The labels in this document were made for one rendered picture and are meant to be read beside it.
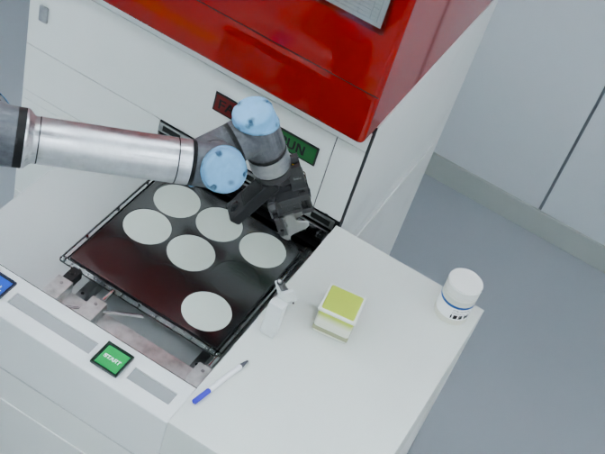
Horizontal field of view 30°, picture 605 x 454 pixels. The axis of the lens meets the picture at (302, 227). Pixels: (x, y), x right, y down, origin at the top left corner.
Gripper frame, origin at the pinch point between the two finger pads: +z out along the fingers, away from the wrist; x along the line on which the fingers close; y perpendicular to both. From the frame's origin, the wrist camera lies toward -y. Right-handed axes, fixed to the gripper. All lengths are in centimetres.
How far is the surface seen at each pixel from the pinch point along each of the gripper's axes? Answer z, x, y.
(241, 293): 7.4, -5.2, -11.4
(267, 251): 10.9, 5.9, -4.8
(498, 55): 91, 122, 75
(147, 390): -8.4, -31.8, -28.9
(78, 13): -24, 54, -29
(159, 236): 1.3, 9.8, -24.8
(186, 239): 3.7, 9.2, -19.8
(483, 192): 141, 110, 63
